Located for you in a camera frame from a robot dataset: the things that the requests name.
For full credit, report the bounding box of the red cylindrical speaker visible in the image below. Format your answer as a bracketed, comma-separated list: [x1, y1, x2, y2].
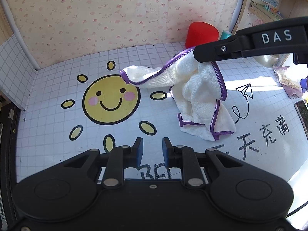
[185, 21, 219, 49]

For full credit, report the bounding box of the teal capped small bottle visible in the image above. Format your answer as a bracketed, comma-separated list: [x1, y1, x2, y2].
[220, 30, 232, 40]

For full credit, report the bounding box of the plastic bag with snacks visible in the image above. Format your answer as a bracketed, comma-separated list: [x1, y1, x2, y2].
[274, 66, 303, 99]

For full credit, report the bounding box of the white towel with purple trim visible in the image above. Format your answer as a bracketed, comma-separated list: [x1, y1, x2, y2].
[120, 48, 236, 141]

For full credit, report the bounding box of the clear tape roll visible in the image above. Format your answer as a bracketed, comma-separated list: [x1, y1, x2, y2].
[254, 54, 280, 68]

